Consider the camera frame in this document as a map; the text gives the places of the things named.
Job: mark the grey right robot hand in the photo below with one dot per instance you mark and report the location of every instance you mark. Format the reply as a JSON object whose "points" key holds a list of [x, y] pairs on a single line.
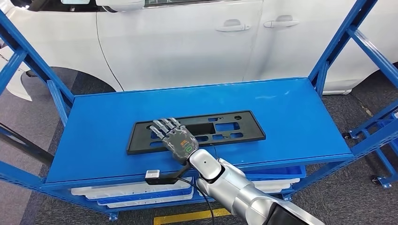
{"points": [[180, 143]]}

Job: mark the blue metal rack on casters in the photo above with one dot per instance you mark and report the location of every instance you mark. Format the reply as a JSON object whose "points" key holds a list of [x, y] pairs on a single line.
{"points": [[385, 130]]}

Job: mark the white car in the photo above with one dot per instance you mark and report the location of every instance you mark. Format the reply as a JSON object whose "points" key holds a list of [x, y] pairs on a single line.
{"points": [[186, 46]]}

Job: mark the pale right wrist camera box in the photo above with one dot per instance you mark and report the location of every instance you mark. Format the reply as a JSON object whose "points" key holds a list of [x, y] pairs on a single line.
{"points": [[152, 174]]}

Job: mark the black plastic panel part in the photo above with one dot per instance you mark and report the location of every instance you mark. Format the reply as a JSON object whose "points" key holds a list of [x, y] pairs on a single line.
{"points": [[242, 133]]}

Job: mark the blue metal shelf rack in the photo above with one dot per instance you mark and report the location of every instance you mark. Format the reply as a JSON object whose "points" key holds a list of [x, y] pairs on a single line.
{"points": [[186, 102]]}

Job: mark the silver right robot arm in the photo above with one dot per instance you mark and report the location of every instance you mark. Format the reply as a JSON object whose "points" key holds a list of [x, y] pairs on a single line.
{"points": [[217, 174]]}

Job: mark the stanchion post with chrome base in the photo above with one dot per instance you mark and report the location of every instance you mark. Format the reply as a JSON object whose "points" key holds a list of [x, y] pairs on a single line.
{"points": [[28, 147]]}

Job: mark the white plastic tray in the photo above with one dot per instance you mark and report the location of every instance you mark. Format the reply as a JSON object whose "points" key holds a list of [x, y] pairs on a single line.
{"points": [[149, 203], [124, 188], [276, 183]]}

